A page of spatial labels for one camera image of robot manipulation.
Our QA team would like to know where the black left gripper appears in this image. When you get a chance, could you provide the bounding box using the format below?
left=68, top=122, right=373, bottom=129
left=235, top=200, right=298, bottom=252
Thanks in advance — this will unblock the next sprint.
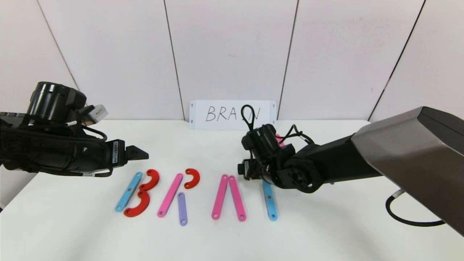
left=71, top=139, right=149, bottom=173

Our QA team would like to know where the long pink bar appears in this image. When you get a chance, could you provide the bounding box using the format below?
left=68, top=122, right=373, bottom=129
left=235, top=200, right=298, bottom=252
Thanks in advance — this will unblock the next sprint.
left=211, top=174, right=229, bottom=220
left=157, top=173, right=184, bottom=218
left=228, top=175, right=247, bottom=221

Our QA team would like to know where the small red C-shaped piece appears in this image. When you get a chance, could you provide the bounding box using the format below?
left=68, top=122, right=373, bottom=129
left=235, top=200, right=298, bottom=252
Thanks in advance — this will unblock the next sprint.
left=183, top=168, right=200, bottom=189

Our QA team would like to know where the short purple bar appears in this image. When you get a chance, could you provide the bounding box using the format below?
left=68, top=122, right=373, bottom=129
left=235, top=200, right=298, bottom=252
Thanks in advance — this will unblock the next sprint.
left=177, top=192, right=188, bottom=226

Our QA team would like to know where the pink bar with purple underside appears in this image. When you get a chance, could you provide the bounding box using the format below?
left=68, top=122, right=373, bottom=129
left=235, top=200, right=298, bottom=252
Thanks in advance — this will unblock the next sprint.
left=276, top=134, right=295, bottom=148

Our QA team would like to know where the white BRAIN sign card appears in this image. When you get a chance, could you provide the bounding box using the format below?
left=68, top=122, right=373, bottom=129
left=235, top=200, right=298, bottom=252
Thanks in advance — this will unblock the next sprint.
left=189, top=100, right=277, bottom=131

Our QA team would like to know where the light blue slanted-hole bar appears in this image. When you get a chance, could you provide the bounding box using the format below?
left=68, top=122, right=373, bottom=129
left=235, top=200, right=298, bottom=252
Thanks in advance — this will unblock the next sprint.
left=115, top=172, right=143, bottom=212

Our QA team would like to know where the large red C-shaped piece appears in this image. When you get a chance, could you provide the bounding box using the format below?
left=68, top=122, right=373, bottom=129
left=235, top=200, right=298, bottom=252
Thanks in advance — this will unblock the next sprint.
left=123, top=190, right=151, bottom=218

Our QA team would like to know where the long blue bar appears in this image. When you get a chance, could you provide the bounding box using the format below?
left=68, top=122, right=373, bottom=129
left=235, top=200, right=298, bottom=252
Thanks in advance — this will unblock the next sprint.
left=263, top=181, right=278, bottom=221

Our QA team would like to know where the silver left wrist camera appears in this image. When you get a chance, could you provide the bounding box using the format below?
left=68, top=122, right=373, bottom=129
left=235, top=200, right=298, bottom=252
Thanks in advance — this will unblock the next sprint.
left=84, top=104, right=109, bottom=124

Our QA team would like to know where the black looped cable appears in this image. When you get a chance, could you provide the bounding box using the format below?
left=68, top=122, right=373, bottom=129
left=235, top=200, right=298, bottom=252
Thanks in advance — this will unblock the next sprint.
left=241, top=105, right=256, bottom=133

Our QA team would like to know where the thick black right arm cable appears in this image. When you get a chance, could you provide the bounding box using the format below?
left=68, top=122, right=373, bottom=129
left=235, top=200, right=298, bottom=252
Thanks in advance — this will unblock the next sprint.
left=385, top=188, right=446, bottom=227

